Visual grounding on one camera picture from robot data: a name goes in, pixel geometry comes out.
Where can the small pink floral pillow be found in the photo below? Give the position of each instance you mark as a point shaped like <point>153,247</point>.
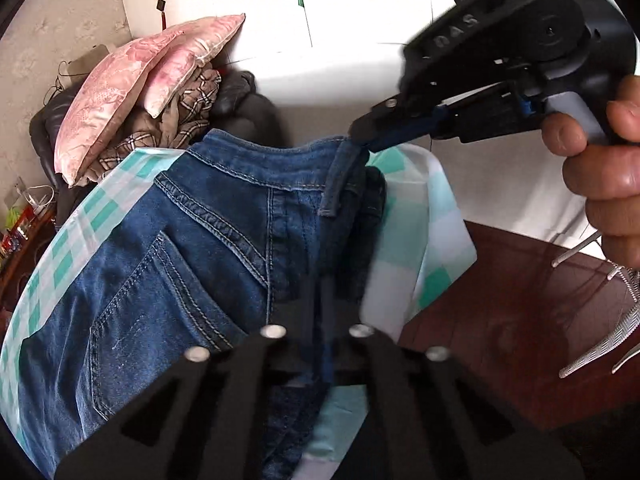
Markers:
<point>195,55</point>

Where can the green white checked bedsheet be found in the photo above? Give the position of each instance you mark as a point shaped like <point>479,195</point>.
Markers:
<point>90,210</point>

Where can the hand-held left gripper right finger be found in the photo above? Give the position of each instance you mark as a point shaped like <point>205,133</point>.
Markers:
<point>350,345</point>

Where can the brown plaid blanket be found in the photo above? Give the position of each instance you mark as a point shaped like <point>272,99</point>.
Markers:
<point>165,135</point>

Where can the blue denim pants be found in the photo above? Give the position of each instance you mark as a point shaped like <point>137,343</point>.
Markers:
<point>175,260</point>

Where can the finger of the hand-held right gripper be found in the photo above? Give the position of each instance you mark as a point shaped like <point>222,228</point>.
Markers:
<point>480,120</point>
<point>385,115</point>

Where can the dark leather armchair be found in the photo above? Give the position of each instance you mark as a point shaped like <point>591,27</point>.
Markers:
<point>240,105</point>

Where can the person's right hand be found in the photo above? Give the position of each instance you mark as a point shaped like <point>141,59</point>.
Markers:
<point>615,185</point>

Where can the red knot ornament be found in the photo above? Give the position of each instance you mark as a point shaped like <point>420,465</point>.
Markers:
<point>160,4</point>

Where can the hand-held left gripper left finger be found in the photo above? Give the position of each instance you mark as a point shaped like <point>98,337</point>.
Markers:
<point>300,340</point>

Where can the large pink floral pillow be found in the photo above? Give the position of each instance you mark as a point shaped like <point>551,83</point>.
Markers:
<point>100,105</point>

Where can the wooden side table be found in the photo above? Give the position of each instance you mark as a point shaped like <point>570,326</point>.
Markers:
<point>20,260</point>

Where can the white wardrobe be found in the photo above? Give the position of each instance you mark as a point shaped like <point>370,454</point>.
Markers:
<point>360,0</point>

